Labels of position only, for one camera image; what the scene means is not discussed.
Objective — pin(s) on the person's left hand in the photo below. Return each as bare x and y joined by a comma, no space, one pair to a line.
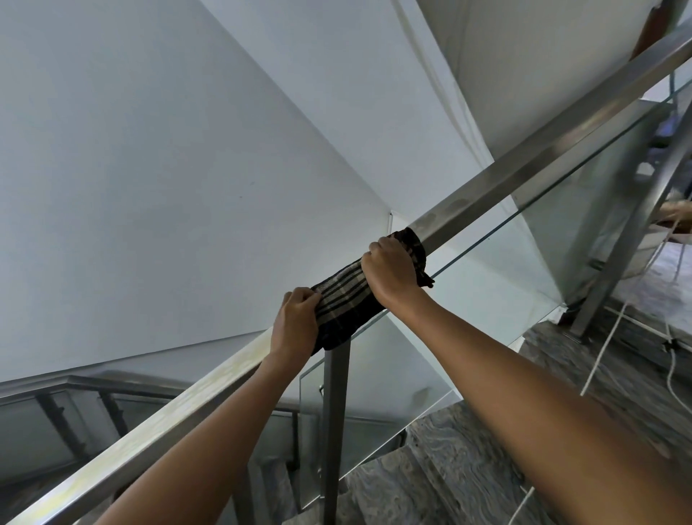
294,330

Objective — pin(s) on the person's right hand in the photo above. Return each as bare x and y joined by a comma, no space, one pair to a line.
392,270

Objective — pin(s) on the dark plaid cloth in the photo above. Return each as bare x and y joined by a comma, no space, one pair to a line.
346,303

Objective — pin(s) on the steel stair handrail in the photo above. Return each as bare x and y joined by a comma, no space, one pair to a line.
540,157

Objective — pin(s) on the person's left forearm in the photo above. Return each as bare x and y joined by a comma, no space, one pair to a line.
216,443

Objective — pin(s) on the dark metal stair railing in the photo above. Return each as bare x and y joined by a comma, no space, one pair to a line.
81,384

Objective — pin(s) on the glass railing panel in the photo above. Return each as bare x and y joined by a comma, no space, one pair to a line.
389,378
513,270

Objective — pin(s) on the brown wooden door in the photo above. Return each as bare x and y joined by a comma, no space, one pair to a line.
657,27

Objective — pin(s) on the steel railing post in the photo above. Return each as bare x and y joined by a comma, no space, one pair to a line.
622,254
335,432

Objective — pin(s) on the dark railing post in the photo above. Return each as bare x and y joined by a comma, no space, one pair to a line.
62,427
114,414

